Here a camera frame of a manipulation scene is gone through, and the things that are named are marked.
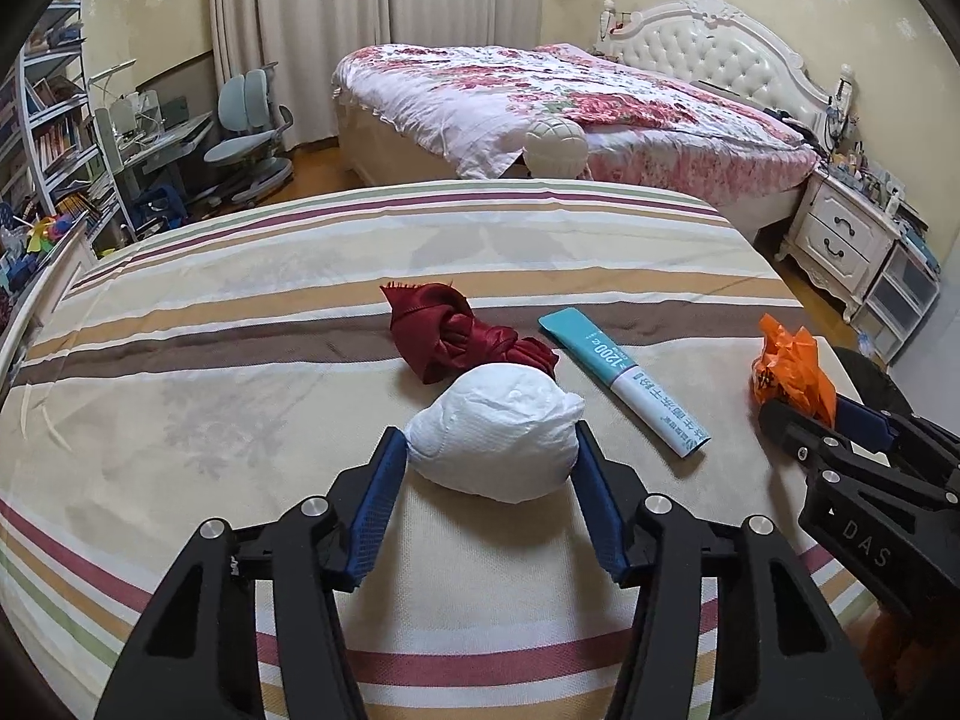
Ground white round bed post knob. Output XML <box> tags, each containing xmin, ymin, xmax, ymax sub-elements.
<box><xmin>523</xmin><ymin>117</ymin><xmax>589</xmax><ymax>179</ymax></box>

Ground dark red satin cloth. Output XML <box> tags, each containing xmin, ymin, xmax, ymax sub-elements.
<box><xmin>381</xmin><ymin>281</ymin><xmax>558</xmax><ymax>385</ymax></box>

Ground study desk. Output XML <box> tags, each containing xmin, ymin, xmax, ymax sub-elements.
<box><xmin>93</xmin><ymin>104</ymin><xmax>215</xmax><ymax>227</ymax></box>

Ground white bed frame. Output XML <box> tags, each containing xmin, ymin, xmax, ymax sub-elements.
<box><xmin>335</xmin><ymin>103</ymin><xmax>805</xmax><ymax>241</ymax></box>

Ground floral bedspread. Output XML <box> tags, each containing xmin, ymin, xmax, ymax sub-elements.
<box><xmin>332</xmin><ymin>44</ymin><xmax>818</xmax><ymax>206</ymax></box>

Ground orange plastic bag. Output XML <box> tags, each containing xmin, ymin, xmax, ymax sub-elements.
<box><xmin>750</xmin><ymin>314</ymin><xmax>838</xmax><ymax>427</ymax></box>

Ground beige curtains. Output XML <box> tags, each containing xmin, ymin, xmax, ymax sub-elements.
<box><xmin>210</xmin><ymin>0</ymin><xmax>542</xmax><ymax>148</ymax></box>

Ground white bookshelf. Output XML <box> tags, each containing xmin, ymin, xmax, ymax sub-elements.
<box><xmin>2</xmin><ymin>0</ymin><xmax>124</xmax><ymax>239</ymax></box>

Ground grey-green desk chair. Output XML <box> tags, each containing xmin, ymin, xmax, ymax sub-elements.
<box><xmin>203</xmin><ymin>62</ymin><xmax>293</xmax><ymax>206</ymax></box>

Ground plastic drawer unit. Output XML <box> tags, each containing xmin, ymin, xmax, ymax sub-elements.
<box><xmin>853</xmin><ymin>242</ymin><xmax>940</xmax><ymax>366</ymax></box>

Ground white nightstand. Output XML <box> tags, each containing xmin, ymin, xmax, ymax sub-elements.
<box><xmin>776</xmin><ymin>166</ymin><xmax>900</xmax><ymax>323</ymax></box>

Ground white tufted headboard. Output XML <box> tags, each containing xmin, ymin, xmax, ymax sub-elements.
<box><xmin>594</xmin><ymin>0</ymin><xmax>856</xmax><ymax>140</ymax></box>

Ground black lined trash bin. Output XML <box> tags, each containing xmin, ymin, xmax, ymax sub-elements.
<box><xmin>833</xmin><ymin>346</ymin><xmax>913</xmax><ymax>418</ymax></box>

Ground teal white tube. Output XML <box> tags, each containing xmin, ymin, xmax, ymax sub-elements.
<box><xmin>539</xmin><ymin>307</ymin><xmax>711</xmax><ymax>458</ymax></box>

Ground striped bed sheet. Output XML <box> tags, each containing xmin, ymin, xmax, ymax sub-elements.
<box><xmin>2</xmin><ymin>181</ymin><xmax>875</xmax><ymax>718</ymax></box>

